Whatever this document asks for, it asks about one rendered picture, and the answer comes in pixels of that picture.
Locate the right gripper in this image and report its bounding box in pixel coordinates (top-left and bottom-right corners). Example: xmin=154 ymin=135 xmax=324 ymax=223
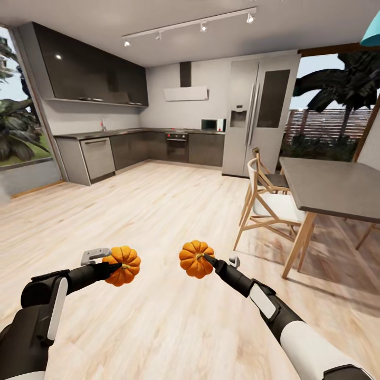
xmin=203 ymin=254 xmax=243 ymax=289

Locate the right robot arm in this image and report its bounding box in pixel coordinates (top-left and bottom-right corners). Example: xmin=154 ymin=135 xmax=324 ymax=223
xmin=203 ymin=254 xmax=375 ymax=380

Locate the pumpkin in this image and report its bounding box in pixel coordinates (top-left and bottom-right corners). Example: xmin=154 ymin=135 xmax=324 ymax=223
xmin=102 ymin=245 xmax=141 ymax=287
xmin=179 ymin=240 xmax=215 ymax=279

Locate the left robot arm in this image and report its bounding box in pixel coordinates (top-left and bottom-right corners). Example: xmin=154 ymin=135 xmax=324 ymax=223
xmin=0 ymin=247 xmax=122 ymax=380

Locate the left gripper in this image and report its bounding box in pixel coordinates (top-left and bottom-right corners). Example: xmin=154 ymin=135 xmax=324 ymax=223
xmin=77 ymin=261 xmax=122 ymax=290

